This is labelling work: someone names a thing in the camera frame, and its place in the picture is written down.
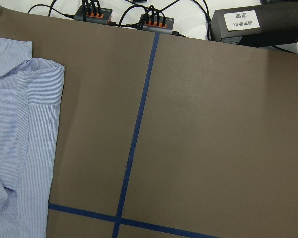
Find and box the light blue striped shirt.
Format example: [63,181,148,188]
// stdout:
[0,38,65,238]

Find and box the orange black usb hub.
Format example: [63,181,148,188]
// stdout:
[138,13,174,35]
[74,6,113,25]

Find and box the black box with white label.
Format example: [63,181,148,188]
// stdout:
[210,2,298,47]

